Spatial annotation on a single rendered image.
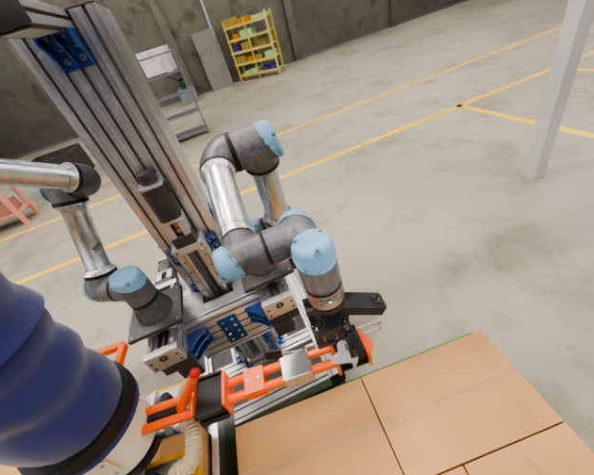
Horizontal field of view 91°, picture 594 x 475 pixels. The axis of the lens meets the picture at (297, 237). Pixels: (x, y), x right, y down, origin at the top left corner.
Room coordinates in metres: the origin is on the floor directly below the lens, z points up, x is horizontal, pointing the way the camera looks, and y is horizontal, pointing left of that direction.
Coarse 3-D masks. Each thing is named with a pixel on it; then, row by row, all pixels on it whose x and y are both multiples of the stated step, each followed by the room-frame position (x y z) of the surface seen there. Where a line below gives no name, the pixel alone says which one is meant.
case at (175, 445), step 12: (204, 432) 0.56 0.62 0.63; (168, 444) 0.44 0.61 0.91; (180, 444) 0.46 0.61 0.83; (204, 444) 0.51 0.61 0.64; (156, 456) 0.39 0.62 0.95; (168, 456) 0.40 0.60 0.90; (204, 456) 0.47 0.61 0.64; (0, 468) 0.51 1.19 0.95; (12, 468) 0.50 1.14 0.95; (204, 468) 0.43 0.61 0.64
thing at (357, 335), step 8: (360, 336) 0.39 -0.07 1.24; (336, 344) 0.39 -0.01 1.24; (360, 344) 0.37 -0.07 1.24; (336, 352) 0.37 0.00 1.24; (360, 352) 0.35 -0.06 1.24; (368, 352) 0.34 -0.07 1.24; (360, 360) 0.35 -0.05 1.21; (368, 360) 0.35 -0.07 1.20; (344, 368) 0.35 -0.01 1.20; (352, 368) 0.34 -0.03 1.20
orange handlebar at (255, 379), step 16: (368, 336) 0.39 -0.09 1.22; (112, 352) 0.61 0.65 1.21; (320, 352) 0.39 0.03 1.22; (256, 368) 0.40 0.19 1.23; (272, 368) 0.39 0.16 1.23; (320, 368) 0.35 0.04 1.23; (240, 384) 0.38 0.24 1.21; (256, 384) 0.36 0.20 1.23; (272, 384) 0.35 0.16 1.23; (176, 400) 0.39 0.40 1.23; (240, 400) 0.34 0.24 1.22; (176, 416) 0.35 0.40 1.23; (144, 432) 0.34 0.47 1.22
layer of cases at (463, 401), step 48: (480, 336) 0.62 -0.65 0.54; (384, 384) 0.56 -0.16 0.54; (432, 384) 0.50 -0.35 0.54; (480, 384) 0.45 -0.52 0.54; (528, 384) 0.39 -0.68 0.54; (240, 432) 0.55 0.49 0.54; (288, 432) 0.50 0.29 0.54; (336, 432) 0.44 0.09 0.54; (384, 432) 0.39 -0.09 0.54; (432, 432) 0.34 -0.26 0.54; (480, 432) 0.30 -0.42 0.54; (528, 432) 0.26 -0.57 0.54
